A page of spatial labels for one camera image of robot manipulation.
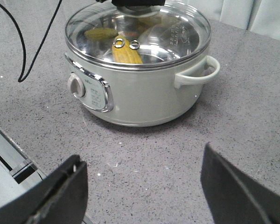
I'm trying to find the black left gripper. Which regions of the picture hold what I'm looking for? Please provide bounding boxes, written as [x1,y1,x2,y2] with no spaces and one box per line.
[95,0,166,7]

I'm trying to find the pale green electric cooking pot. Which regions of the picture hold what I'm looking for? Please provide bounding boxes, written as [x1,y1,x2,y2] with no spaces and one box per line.
[65,55,220,127]

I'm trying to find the white pleated curtain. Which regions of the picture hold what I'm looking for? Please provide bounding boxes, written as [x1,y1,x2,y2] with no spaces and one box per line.
[185,0,280,40]

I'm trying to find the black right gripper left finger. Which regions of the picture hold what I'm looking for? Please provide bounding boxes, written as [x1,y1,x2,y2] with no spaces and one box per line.
[0,154,88,224]

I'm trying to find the black cable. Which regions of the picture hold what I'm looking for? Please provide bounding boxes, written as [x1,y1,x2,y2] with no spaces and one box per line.
[0,0,63,83]

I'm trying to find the yellow corn cob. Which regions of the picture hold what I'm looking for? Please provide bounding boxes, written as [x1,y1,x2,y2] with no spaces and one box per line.
[112,35,143,64]

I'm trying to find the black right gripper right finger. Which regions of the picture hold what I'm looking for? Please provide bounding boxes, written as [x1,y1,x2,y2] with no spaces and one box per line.
[200,144,280,224]

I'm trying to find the glass pot lid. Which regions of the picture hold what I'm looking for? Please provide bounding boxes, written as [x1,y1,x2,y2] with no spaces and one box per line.
[65,0,211,70]

